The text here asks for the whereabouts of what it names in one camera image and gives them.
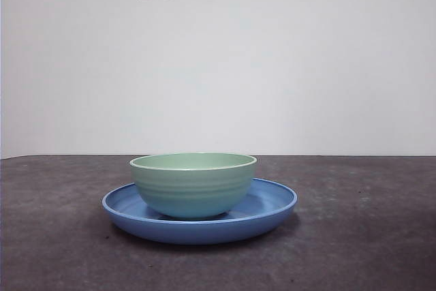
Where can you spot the blue round plate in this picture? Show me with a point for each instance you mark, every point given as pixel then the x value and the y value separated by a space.
pixel 201 231

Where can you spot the green ribbed bowl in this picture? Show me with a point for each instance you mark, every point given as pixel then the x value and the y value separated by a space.
pixel 192 192

